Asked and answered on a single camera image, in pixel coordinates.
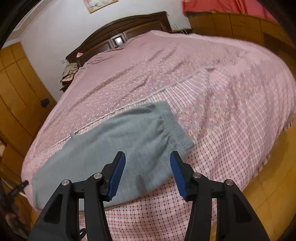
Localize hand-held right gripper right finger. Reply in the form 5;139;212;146
170;151;271;241

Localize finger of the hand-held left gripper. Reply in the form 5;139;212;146
5;180;29;200

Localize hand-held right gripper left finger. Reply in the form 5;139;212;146
28;151;126;241

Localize grey fleece pants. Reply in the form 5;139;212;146
31;101;195;209

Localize wooden wardrobe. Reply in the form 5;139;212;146
0;42;57;232

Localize pink floral bedspread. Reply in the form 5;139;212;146
21;30;296;241

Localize pile of clothes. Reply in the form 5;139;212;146
60;62;79;90

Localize dry twigs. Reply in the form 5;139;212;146
171;24;193;35

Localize dark wooden headboard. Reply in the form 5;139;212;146
65;11;173;67

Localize low wooden cabinet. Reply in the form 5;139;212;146
187;11;296;58

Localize floral curtain with red band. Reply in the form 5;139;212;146
181;0;278;21

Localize framed wall picture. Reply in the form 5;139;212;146
83;0;119;14

